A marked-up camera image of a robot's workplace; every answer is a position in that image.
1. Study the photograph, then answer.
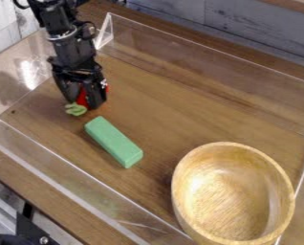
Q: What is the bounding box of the red plush strawberry toy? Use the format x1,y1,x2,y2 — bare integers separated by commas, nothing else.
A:
65,87,93,117

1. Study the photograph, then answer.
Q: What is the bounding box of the black clamp with screw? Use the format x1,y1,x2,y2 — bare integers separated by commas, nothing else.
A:
15,213,60,245

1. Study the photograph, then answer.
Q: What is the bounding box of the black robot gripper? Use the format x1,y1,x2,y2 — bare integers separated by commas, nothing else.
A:
47,26,107,109

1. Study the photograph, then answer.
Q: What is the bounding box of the green rectangular block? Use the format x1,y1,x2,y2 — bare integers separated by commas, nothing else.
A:
84,116,143,168

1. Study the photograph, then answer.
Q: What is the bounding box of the clear acrylic front barrier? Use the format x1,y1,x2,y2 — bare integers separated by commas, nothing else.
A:
0,120,195,245

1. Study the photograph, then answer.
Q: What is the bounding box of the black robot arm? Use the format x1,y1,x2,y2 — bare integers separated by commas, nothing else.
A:
28,0,107,109

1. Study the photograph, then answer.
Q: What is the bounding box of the wooden bowl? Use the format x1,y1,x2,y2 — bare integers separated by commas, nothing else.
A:
171,142,295,245

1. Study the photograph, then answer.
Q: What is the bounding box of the clear acrylic corner bracket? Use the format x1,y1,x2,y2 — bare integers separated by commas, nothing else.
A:
95,13,113,50

